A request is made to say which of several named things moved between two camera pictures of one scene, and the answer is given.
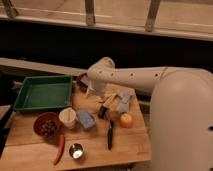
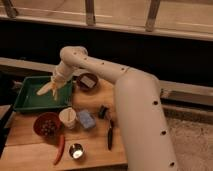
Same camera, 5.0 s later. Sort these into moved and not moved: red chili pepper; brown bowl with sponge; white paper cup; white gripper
Moved: white gripper
Not moved: white paper cup; red chili pepper; brown bowl with sponge
